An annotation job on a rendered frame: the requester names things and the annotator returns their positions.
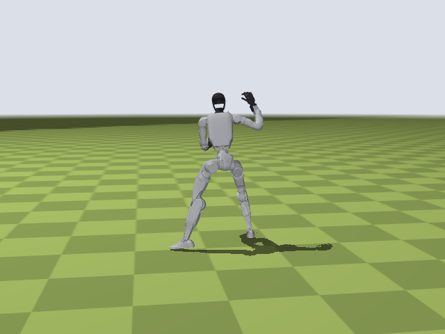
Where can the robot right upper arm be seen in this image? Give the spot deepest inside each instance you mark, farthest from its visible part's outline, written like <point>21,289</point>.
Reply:
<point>237,119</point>

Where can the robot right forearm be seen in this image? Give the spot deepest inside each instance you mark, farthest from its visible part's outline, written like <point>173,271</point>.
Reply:
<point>258,118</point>

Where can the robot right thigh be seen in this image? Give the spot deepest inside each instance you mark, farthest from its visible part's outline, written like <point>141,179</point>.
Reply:
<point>238,176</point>

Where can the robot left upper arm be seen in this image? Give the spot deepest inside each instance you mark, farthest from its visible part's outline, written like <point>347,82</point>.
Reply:
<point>203,131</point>

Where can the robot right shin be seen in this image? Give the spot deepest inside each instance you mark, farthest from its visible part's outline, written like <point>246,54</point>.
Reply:
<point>245,208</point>

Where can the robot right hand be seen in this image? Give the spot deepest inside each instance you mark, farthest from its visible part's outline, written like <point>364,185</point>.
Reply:
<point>249,99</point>

